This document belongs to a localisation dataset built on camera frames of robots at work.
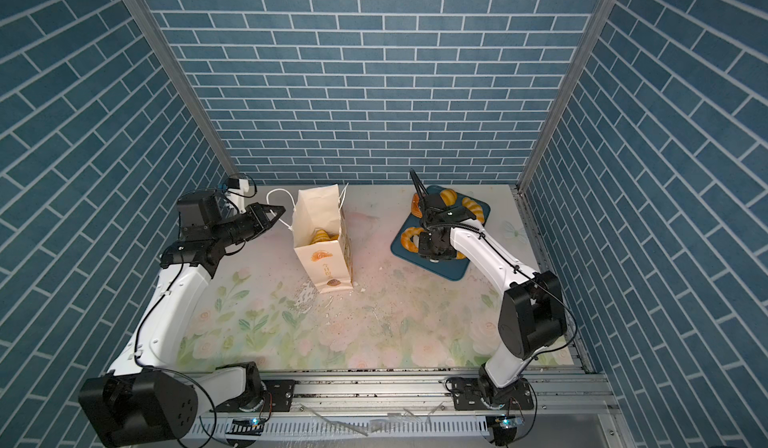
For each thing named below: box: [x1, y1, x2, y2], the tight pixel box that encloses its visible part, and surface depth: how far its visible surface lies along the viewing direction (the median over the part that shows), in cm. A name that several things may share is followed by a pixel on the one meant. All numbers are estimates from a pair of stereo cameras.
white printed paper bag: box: [292, 184, 353, 293], surface depth 87 cm
